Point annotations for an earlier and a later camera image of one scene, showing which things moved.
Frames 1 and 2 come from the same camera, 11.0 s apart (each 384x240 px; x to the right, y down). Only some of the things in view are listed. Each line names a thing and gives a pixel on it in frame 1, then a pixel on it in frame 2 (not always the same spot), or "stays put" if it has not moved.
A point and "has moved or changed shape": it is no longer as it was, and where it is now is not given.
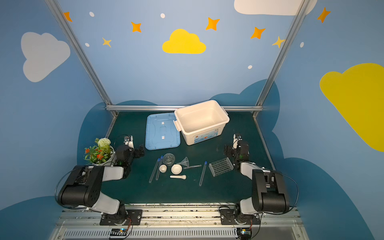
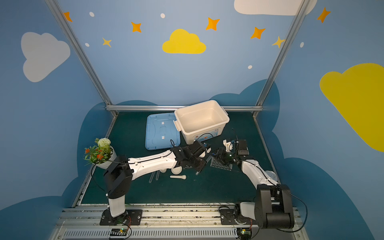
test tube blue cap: [158, 161] stays put
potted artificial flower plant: [100, 153] stays put
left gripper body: [137, 151] -> [196, 155]
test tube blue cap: [203, 172] has moved or changed shape
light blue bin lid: [161, 132] stays put
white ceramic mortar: [176, 169] stays put
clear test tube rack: [221, 167] has moved or changed shape
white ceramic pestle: [178, 176] stays put
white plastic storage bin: [201, 122] stays put
